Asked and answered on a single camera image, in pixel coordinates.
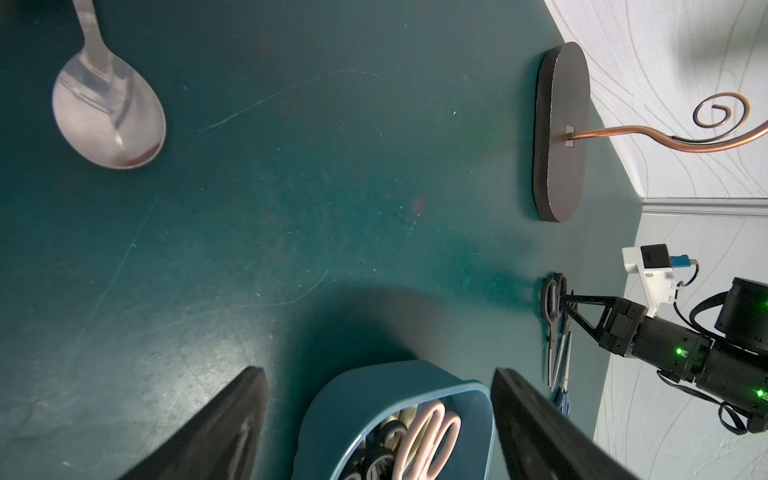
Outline pink handled scissors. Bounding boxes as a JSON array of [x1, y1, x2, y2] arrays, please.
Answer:
[[392, 400, 462, 480]]

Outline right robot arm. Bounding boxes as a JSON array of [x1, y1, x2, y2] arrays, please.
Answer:
[[558, 277, 767, 435]]

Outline copper hook stand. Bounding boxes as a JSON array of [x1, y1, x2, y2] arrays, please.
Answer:
[[532, 42, 767, 223]]

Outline small black scissors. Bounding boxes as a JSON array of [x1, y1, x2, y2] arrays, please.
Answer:
[[339, 420, 407, 480]]

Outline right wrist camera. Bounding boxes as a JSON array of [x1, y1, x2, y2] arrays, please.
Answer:
[[622, 244, 699, 317]]

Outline blue handled scissors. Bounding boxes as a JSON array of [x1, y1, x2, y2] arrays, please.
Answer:
[[554, 388, 571, 418]]

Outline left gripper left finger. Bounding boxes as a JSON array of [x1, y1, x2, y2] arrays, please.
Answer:
[[122, 366, 269, 479]]

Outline metal spoon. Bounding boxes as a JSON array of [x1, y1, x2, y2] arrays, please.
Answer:
[[52, 0, 167, 170]]

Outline blue storage box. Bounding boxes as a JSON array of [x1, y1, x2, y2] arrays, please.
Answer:
[[291, 360, 495, 479]]

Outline cream handled scissors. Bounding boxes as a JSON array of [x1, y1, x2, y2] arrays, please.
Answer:
[[378, 406, 418, 449]]

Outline black scissors far right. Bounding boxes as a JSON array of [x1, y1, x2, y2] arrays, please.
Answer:
[[539, 273, 568, 392]]

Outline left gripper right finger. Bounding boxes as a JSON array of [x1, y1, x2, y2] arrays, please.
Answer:
[[491, 368, 635, 480]]

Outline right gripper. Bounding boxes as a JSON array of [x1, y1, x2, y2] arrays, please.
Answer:
[[560, 294, 713, 383]]

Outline black scissors beside right gripper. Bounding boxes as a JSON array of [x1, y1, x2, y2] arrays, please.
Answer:
[[551, 316, 572, 392]]

